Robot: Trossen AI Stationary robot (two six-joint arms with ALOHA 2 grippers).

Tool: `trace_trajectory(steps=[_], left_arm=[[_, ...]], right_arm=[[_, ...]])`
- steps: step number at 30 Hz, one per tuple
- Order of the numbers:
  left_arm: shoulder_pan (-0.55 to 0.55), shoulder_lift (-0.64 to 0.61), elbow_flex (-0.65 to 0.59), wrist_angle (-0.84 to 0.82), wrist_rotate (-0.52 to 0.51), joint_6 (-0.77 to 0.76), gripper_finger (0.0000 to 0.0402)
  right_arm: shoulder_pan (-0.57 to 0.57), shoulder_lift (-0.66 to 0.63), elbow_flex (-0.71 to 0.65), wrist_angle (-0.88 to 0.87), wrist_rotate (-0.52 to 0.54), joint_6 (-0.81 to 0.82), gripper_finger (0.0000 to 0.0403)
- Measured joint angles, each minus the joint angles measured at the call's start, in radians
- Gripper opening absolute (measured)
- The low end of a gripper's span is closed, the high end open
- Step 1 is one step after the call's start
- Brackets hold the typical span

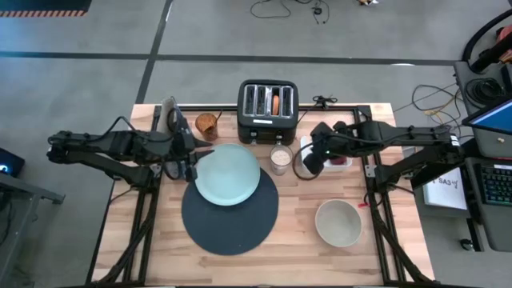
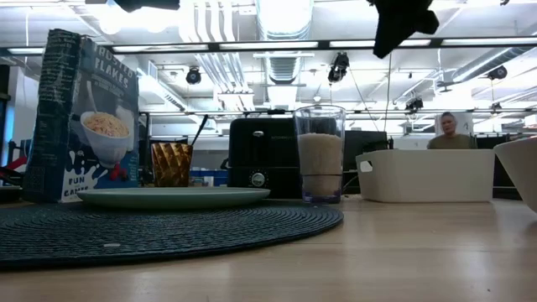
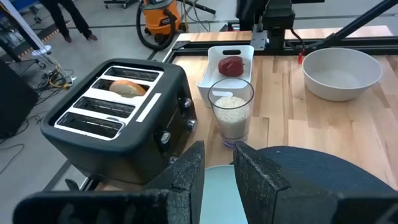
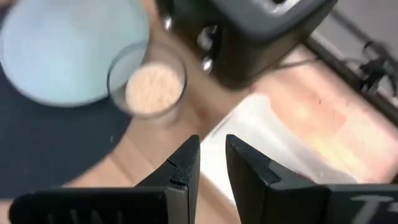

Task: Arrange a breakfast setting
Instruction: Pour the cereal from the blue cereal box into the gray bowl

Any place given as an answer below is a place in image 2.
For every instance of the black computer monitor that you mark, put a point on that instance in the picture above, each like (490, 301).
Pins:
(365, 144)

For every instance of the blue storage crate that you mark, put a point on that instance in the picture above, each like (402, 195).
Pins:
(216, 178)

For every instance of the person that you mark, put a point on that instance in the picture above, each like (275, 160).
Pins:
(451, 142)

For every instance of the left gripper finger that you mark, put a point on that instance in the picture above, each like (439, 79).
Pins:
(147, 4)

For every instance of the pale green plate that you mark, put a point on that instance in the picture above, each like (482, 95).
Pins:
(168, 198)

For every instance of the white plastic bin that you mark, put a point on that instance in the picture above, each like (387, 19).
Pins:
(423, 176)

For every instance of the round dark woven placemat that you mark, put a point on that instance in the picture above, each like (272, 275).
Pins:
(168, 235)

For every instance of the black overhead light rail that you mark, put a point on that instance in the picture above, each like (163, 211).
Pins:
(214, 46)

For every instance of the blue frosted flakes cereal box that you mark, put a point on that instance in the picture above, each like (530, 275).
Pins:
(54, 126)

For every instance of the white grains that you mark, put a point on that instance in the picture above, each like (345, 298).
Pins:
(319, 159)

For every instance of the red metal bar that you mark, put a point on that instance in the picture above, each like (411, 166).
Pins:
(17, 163)

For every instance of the tall clear drinking glass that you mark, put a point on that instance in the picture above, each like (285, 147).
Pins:
(319, 119)

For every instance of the black toaster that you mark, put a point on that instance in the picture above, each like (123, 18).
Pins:
(260, 151)

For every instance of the black ceiling spotlight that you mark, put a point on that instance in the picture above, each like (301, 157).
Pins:
(193, 76)
(338, 67)
(414, 104)
(498, 73)

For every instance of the amber ribbed glass cup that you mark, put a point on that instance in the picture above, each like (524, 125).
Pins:
(172, 165)

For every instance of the white ceramic bowl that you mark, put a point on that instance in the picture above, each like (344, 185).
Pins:
(522, 168)

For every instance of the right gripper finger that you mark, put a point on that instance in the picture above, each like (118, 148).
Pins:
(430, 24)
(394, 25)

